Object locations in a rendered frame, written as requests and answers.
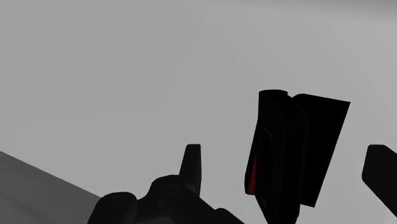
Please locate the black box with red marks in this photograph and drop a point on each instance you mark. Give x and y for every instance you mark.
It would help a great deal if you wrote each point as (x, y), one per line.
(288, 155)

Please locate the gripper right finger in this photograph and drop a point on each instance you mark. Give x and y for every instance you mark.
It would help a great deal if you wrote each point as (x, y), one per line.
(381, 167)

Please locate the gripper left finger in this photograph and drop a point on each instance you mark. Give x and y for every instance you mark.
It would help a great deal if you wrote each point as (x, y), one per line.
(173, 198)

